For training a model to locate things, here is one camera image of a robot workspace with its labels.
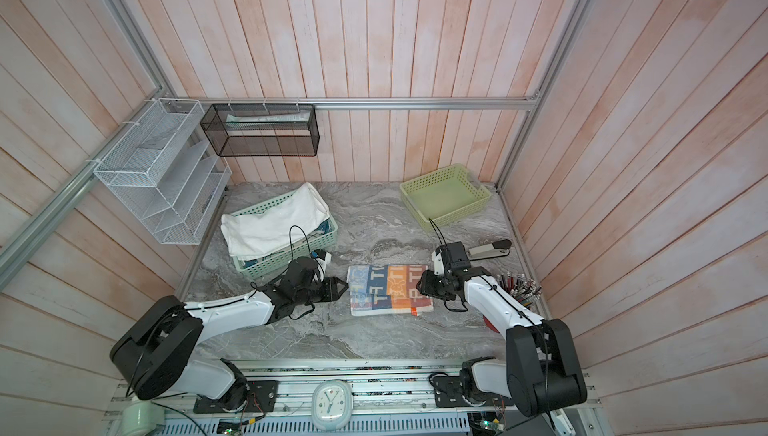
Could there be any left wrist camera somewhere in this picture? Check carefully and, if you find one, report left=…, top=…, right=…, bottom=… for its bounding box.
left=311, top=249, right=331, bottom=278

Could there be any white analog clock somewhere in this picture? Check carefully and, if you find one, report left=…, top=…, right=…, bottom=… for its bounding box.
left=311, top=380, right=354, bottom=431

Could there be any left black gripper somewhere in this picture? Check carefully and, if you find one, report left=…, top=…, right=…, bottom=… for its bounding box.
left=295, top=276, right=350, bottom=305

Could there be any green circuit board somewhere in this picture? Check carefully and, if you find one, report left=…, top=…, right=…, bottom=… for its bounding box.
left=467, top=412, right=504, bottom=436

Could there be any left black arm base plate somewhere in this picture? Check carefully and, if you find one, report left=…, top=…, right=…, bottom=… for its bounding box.
left=193, top=380, right=279, bottom=414

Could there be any red pen holder cup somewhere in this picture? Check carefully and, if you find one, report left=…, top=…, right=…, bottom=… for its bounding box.
left=484, top=272, right=543, bottom=333

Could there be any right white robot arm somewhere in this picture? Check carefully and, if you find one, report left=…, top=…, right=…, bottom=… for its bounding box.
left=416, top=242, right=588, bottom=417

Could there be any black wire mesh basket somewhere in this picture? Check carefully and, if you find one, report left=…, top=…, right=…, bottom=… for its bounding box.
left=201, top=102, right=320, bottom=157

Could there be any white wire mesh shelf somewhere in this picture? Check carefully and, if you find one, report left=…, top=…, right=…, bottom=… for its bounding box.
left=95, top=98, right=231, bottom=245

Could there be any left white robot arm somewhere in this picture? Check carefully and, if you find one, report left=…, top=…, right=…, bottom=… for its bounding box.
left=109, top=251, right=348, bottom=412

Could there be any mint green plastic basket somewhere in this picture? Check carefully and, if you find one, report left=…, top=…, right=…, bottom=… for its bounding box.
left=230, top=190, right=338, bottom=278

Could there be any light green plastic basket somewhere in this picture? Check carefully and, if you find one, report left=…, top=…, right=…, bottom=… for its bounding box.
left=399, top=164, right=491, bottom=233

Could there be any red white blue towel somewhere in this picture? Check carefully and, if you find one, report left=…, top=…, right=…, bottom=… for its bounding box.
left=347, top=265, right=434, bottom=317

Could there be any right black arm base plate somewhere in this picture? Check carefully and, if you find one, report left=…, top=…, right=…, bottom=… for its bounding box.
left=428, top=372, right=512, bottom=408

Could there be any white green bottle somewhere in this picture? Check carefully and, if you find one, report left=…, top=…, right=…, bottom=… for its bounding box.
left=120, top=401, right=165, bottom=436

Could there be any plain white towel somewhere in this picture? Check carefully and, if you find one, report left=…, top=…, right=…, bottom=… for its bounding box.
left=221, top=183, right=330, bottom=260

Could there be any black white stapler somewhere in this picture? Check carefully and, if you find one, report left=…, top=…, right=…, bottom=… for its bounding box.
left=467, top=239, right=512, bottom=261

